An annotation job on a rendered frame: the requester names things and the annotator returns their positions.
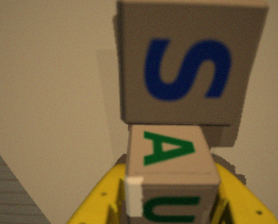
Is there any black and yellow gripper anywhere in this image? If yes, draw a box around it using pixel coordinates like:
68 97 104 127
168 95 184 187
66 162 278 224

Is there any tan block with green letter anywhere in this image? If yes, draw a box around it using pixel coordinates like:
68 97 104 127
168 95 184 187
124 125 221 224

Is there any tan wooden block with blue letter s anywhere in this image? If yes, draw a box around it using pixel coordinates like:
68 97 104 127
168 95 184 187
116 0 269 126

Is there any tan flat mat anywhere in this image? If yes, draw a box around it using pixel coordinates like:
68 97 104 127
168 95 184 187
0 0 278 224

